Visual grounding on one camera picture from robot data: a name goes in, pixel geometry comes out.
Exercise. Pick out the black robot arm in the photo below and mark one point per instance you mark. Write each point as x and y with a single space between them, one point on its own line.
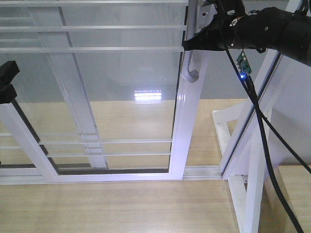
91 50

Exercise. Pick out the white sliding glass door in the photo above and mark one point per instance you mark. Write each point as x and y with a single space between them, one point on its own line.
143 140

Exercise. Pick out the grey door handle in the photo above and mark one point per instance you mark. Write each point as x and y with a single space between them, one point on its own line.
191 21

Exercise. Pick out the green circuit board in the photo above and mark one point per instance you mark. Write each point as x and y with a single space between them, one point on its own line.
243 64

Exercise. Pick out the white door frame jamb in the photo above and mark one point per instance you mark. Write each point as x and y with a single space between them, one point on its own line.
256 113

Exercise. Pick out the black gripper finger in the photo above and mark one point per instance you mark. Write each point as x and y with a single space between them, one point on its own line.
7 94
8 71

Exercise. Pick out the white wooden support brace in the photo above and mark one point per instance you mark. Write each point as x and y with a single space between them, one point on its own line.
242 163

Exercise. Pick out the aluminium floor track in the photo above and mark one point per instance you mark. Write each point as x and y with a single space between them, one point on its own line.
208 172

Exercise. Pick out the white fixed glass panel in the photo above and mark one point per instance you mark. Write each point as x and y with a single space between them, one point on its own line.
54 83

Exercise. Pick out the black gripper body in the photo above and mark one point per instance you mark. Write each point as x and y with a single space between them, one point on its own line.
227 28

